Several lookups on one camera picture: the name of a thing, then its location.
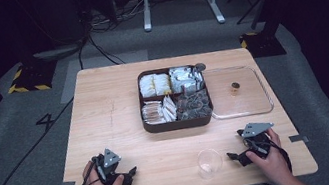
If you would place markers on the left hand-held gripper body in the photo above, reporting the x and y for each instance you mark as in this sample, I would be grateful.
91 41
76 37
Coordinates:
107 169

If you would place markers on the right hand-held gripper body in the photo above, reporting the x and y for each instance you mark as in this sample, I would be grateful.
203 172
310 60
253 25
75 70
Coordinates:
256 139

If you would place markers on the person's right hand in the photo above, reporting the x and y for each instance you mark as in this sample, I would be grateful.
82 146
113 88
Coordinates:
271 164

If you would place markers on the clear plastic cup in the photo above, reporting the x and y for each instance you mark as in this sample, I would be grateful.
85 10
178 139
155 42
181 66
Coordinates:
210 163

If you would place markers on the clear plastic lid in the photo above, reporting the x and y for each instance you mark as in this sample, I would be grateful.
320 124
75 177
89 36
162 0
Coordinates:
245 102

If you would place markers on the brown compartment box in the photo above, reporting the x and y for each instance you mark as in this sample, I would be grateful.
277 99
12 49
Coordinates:
178 124

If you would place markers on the pile of dark brown pods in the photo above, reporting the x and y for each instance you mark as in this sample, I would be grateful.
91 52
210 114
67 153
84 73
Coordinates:
193 104

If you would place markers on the pile of white stick sachets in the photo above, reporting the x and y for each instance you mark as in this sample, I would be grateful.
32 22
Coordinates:
159 111

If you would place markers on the pile of silver packets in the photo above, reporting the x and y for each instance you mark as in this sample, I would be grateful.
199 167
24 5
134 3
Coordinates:
185 79

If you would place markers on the pile of yellow white packets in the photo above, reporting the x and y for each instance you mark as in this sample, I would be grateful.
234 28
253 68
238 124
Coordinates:
154 85

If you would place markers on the striped black stand base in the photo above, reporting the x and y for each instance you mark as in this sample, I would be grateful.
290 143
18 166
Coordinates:
33 77
262 44

